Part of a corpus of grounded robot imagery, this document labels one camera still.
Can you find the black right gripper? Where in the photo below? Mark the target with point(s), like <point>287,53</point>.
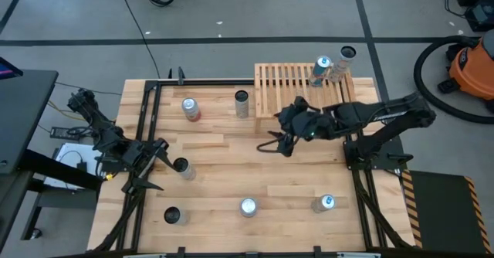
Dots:
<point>312,126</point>

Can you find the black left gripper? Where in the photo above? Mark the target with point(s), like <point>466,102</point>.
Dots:
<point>141,155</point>

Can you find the Celsius Peach Vibe can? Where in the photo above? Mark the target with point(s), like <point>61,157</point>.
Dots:
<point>185,169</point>

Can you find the Celsius Tropical Vibe can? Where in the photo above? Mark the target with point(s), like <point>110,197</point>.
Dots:
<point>241,103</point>

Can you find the teal blue-tab energy can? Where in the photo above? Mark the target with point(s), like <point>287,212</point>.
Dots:
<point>318,74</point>

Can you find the tall silver black-top can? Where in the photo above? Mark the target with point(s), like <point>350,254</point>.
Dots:
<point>174,215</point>
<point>339,68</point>

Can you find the pink Spindrift can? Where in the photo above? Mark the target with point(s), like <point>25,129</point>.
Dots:
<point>249,207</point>
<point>191,109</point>

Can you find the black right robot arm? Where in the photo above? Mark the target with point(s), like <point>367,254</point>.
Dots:
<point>386,113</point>

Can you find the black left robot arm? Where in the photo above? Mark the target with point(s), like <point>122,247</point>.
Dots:
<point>104,134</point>

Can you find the wooden slatted shelf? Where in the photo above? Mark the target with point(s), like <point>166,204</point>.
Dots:
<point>266,115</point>

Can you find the white flat box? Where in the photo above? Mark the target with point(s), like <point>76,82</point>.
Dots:
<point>73,153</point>

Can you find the silver blue-tab energy can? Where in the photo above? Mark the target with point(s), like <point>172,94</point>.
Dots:
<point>324,203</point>

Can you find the white strip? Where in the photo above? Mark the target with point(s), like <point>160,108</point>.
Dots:
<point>144,256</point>
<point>359,255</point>

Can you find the black clamp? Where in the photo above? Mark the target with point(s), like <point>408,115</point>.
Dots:
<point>317,251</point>
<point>180,252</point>
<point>180,74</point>

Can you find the black power adapter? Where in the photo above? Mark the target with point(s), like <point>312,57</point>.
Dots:
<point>63,133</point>

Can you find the orange shop vacuum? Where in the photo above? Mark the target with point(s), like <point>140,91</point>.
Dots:
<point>472,72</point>
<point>418,76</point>

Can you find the black desk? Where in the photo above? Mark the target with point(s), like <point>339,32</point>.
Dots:
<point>23,111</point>

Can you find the black hazard-striped floor mat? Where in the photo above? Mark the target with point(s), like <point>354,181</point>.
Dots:
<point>440,211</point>

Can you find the blue screen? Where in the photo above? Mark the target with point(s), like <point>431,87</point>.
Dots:
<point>7,70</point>

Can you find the black equipment case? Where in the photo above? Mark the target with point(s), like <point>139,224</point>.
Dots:
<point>478,14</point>

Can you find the black metal table frame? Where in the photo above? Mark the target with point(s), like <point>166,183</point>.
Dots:
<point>208,82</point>

